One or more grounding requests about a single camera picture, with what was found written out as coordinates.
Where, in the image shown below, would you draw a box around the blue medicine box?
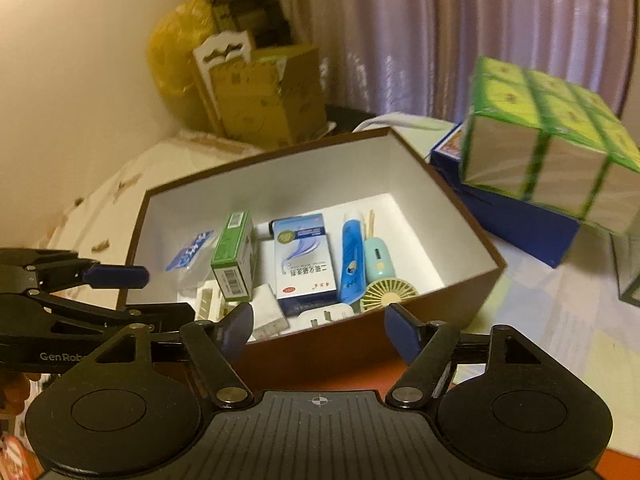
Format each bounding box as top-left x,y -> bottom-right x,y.
270,212 -> 337,317

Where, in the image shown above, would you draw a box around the white squeeze tube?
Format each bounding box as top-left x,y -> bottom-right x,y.
252,282 -> 292,342

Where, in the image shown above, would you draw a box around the yellow plastic bag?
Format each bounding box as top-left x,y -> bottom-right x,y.
147,0 -> 221,128

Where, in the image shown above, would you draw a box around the person's left hand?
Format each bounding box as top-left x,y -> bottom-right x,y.
0,371 -> 41,418

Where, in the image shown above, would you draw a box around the tan cardboard box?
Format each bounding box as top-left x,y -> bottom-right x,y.
207,42 -> 328,148

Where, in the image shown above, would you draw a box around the white plug adapter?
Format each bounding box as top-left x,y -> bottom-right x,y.
295,302 -> 357,331

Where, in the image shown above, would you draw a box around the brown cardboard storage box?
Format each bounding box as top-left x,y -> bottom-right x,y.
116,127 -> 506,393

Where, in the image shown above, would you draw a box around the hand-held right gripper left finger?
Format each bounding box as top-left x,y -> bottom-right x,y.
85,302 -> 256,410

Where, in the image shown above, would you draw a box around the blue cardboard box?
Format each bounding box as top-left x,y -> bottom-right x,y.
429,122 -> 581,270

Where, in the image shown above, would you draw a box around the clear floss box blue label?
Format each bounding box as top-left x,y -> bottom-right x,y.
164,229 -> 217,296

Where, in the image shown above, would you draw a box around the pale purple curtain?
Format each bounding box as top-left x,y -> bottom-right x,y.
265,0 -> 636,126

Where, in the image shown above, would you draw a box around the dark green carton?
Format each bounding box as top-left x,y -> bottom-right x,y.
612,232 -> 640,308

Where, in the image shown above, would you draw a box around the green and white medicine box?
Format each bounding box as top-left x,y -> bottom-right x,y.
210,210 -> 258,302

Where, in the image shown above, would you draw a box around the blue squeeze tube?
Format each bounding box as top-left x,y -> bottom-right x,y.
340,211 -> 368,305

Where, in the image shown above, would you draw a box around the stacked cardboard cartons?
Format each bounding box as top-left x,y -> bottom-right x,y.
194,0 -> 301,51

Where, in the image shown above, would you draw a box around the pale plaid cloth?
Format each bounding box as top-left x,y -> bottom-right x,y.
440,220 -> 640,466

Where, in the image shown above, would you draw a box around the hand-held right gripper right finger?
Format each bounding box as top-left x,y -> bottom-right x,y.
384,303 -> 553,410

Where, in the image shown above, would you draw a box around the green tissue pack bundle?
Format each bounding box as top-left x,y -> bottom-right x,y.
459,55 -> 640,235

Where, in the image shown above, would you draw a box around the pale green handheld fan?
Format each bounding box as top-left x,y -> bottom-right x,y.
359,237 -> 418,315

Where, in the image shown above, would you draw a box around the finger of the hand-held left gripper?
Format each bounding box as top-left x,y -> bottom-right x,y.
0,292 -> 196,336
0,247 -> 149,295

